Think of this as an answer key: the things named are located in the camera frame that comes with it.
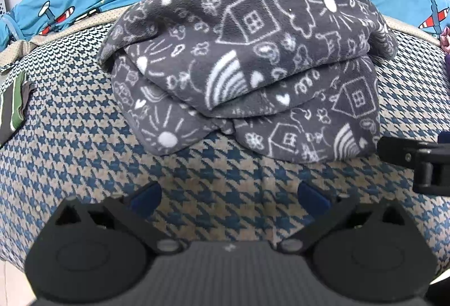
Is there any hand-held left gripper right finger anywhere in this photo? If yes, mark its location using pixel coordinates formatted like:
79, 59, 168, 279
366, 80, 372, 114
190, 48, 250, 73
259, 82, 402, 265
277, 182, 406, 255

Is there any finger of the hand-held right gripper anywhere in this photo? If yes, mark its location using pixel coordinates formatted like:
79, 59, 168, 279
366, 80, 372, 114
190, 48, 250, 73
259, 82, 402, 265
378, 136, 450, 194

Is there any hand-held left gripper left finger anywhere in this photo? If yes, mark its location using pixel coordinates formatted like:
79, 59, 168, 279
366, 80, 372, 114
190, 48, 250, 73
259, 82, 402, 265
53, 181, 184, 255

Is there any grey doodle print fleece jacket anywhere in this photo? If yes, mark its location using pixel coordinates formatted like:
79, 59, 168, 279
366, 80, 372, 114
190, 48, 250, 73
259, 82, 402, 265
96, 0, 398, 163

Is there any pink cloth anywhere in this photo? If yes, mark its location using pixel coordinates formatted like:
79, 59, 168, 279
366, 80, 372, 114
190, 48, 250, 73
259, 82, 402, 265
439, 26, 450, 53

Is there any green grey striped folded shirt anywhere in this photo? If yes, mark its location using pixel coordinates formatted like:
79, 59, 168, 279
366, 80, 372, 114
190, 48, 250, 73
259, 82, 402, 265
0, 72, 34, 147

